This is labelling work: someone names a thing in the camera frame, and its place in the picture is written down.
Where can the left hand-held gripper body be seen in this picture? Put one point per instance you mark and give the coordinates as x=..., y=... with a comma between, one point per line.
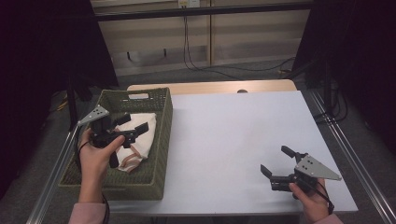
x=101, y=130

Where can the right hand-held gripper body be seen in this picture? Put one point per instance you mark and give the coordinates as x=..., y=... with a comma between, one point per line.
x=311, y=168

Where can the white underwear with brown trim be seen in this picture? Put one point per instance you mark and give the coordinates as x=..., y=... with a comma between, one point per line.
x=144, y=146

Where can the green woven basket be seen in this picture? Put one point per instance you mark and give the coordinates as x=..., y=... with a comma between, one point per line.
x=155, y=149

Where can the person's left hand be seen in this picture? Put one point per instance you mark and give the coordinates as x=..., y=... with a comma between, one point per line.
x=93, y=165

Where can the person's right hand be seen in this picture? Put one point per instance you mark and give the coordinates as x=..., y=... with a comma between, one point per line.
x=313, y=203

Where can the black metal stand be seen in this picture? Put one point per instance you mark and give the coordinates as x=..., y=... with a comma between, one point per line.
x=72, y=102

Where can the white table mat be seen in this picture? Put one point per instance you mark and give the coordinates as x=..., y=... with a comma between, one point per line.
x=230, y=149

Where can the dark curtain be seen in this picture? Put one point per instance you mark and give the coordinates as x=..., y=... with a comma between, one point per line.
x=361, y=62
x=40, y=77

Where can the black horizontal bar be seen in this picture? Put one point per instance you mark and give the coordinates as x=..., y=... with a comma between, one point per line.
x=202, y=11

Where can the aluminium rail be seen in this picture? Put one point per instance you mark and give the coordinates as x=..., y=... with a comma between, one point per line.
x=51, y=183
x=358, y=168

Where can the white wall socket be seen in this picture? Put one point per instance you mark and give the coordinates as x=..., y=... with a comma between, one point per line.
x=188, y=3

